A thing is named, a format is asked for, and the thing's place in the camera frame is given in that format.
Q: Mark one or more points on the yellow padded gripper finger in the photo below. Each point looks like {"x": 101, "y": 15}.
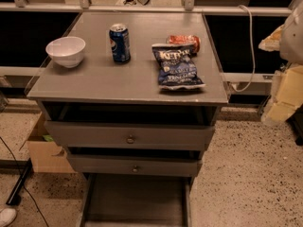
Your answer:
{"x": 286, "y": 95}
{"x": 272, "y": 42}

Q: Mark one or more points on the blue Kettle chip bag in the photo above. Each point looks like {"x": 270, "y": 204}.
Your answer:
{"x": 177, "y": 70}

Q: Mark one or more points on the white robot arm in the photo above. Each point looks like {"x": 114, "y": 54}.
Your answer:
{"x": 291, "y": 41}

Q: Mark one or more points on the grey top drawer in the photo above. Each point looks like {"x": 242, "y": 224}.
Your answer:
{"x": 102, "y": 135}

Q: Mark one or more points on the grey open bottom drawer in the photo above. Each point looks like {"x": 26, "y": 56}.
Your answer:
{"x": 112, "y": 200}

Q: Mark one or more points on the grey middle drawer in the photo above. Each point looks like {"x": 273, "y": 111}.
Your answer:
{"x": 133, "y": 165}

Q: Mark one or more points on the orange soda can lying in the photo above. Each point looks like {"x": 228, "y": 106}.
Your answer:
{"x": 185, "y": 39}

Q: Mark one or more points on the blue Pepsi can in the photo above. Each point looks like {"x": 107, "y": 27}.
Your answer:
{"x": 120, "y": 44}

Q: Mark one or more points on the white ceramic bowl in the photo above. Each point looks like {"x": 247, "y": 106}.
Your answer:
{"x": 66, "y": 51}

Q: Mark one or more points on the cardboard box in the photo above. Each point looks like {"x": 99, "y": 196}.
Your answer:
{"x": 45, "y": 155}

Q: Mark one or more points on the black bar on floor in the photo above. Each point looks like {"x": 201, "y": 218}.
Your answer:
{"x": 14, "y": 196}

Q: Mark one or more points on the white shoe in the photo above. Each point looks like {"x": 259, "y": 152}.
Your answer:
{"x": 7, "y": 216}

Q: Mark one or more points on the metal railing frame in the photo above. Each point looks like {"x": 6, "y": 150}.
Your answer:
{"x": 151, "y": 3}

